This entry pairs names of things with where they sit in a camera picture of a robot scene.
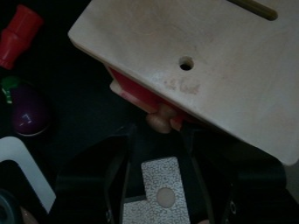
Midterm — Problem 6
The red drawer with wooden knob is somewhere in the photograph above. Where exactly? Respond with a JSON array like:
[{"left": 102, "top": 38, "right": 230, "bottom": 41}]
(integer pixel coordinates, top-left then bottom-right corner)
[{"left": 107, "top": 66, "right": 197, "bottom": 136}]

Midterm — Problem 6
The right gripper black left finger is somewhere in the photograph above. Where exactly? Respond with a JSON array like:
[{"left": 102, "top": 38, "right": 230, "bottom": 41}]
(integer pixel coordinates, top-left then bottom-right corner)
[{"left": 50, "top": 123, "right": 138, "bottom": 224}]

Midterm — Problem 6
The red toy bottle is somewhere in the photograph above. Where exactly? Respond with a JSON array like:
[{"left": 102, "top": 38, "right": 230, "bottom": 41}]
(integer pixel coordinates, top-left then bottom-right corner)
[{"left": 0, "top": 3, "right": 46, "bottom": 71}]

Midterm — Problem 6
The light wooden drawer box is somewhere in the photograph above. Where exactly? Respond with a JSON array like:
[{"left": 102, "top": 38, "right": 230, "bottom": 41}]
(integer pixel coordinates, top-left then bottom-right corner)
[{"left": 67, "top": 0, "right": 299, "bottom": 168}]

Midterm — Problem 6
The purple toy eggplant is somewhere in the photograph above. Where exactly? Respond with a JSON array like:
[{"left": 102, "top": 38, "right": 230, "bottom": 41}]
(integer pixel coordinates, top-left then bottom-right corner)
[{"left": 0, "top": 75, "right": 53, "bottom": 137}]

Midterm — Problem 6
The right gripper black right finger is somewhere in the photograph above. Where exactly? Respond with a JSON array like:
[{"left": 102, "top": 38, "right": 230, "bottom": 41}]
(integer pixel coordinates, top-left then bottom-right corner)
[{"left": 180, "top": 122, "right": 299, "bottom": 224}]

